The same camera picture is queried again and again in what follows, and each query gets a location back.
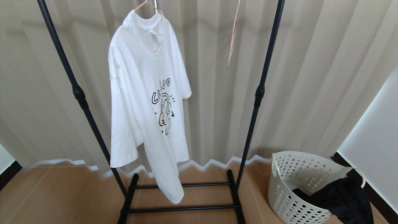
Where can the white printed t-shirt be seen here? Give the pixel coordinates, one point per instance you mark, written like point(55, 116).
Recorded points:
point(133, 109)

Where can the pink clothes hanger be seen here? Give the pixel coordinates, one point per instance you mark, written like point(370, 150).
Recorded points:
point(141, 5)
point(232, 40)

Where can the black garment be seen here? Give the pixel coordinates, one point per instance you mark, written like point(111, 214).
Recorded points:
point(345, 199)

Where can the white laundry basket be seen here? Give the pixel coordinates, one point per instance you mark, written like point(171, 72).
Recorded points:
point(286, 193)

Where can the black clothes rack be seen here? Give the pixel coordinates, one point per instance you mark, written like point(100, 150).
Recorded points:
point(79, 96)

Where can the beige curtain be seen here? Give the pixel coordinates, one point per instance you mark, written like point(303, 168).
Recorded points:
point(311, 77)

